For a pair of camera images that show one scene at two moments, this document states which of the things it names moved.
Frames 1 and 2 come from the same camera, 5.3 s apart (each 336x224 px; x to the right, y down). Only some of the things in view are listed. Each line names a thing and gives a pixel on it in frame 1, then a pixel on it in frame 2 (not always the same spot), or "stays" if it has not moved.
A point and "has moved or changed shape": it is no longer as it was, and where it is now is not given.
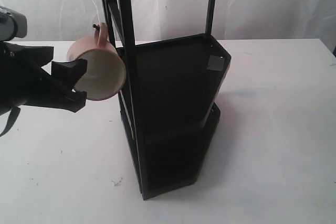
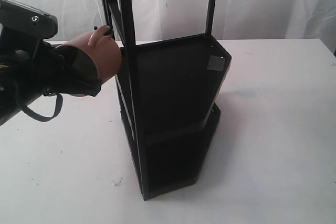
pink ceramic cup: x=106 y=71 has moved or changed shape
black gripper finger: x=63 y=98 → x=74 y=85
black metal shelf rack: x=171 y=100 stays
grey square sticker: x=216 y=63 stays
